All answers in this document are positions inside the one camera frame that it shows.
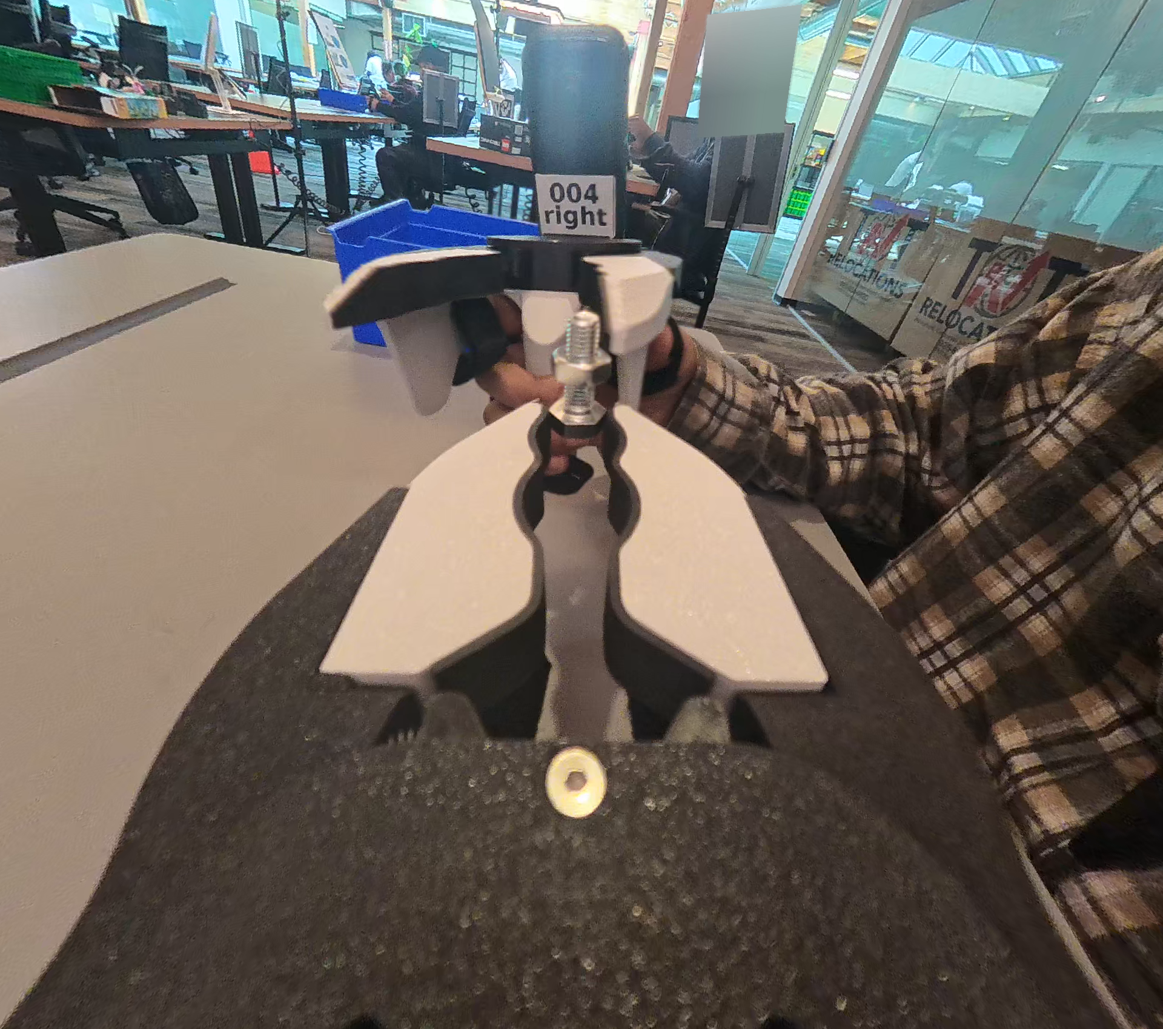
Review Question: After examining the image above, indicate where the wooden desk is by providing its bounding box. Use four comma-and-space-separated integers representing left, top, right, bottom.
0, 95, 294, 249
425, 134, 660, 199

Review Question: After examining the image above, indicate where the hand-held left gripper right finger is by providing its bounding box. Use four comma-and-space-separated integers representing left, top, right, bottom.
600, 406, 830, 739

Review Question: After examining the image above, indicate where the green crate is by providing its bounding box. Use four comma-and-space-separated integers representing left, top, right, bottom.
0, 43, 85, 105

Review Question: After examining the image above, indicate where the person's plaid shirt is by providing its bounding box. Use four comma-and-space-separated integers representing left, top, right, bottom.
867, 448, 1163, 1029

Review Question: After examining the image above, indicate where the person's right forearm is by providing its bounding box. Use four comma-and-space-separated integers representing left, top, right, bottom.
668, 246, 1163, 558

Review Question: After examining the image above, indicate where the black computer monitor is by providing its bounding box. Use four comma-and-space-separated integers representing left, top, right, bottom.
116, 16, 172, 84

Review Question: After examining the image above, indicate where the grey panel on stand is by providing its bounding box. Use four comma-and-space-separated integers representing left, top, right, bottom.
704, 123, 798, 303

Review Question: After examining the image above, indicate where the black office chair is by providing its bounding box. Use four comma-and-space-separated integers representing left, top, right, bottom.
0, 125, 130, 258

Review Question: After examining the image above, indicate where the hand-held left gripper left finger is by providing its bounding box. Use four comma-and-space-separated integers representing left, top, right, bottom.
320, 402, 551, 738

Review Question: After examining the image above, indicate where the black mesh basket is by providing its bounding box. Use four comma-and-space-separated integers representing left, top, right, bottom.
125, 157, 201, 228

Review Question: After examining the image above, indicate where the cardboard box with red logo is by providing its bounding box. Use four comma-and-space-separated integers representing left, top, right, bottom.
804, 193, 937, 322
895, 234, 1141, 362

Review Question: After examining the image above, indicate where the silver metal bolt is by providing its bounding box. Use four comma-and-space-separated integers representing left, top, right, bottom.
543, 309, 612, 438

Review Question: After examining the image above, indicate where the person's right hand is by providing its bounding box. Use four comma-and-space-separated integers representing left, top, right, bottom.
477, 325, 701, 433

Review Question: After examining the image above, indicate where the flat printed box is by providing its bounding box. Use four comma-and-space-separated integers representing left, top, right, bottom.
50, 84, 169, 120

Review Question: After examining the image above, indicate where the white curved banner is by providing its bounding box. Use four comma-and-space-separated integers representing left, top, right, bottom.
442, 0, 503, 94

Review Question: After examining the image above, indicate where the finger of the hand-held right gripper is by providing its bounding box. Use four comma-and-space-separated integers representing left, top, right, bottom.
324, 246, 507, 418
584, 250, 680, 406

